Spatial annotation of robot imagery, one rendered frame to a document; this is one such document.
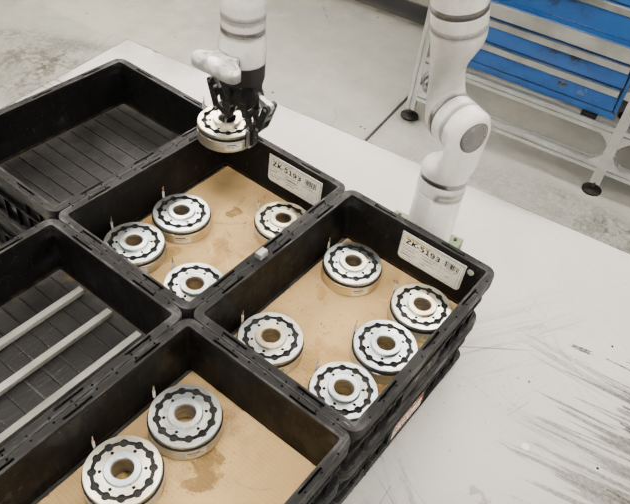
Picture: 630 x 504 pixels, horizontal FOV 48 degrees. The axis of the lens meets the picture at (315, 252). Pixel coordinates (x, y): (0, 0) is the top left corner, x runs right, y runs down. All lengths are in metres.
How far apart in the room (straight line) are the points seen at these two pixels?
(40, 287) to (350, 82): 2.37
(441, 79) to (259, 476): 0.70
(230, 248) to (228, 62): 0.34
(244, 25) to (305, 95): 2.14
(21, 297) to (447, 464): 0.74
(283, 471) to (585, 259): 0.89
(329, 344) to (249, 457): 0.23
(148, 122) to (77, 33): 2.13
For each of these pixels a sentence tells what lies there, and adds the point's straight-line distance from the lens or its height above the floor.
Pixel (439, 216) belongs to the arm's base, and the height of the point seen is 0.86.
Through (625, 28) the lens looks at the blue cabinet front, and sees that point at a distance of 2.78.
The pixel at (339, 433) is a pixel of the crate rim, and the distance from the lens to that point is 0.92.
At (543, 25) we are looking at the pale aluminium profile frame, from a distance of 2.80.
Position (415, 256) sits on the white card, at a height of 0.88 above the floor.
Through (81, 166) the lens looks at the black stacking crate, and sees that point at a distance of 1.44.
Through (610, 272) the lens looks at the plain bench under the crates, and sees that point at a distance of 1.62.
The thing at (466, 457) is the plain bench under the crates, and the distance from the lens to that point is 1.22.
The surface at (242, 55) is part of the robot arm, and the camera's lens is 1.11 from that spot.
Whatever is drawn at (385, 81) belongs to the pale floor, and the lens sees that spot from 3.41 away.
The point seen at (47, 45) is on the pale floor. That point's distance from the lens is 3.57.
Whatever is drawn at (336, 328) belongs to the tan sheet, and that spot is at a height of 0.83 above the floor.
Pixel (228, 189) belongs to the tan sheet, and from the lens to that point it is 1.37.
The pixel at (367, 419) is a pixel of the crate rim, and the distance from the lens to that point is 0.94.
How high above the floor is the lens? 1.72
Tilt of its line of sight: 45 degrees down
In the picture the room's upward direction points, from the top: 8 degrees clockwise
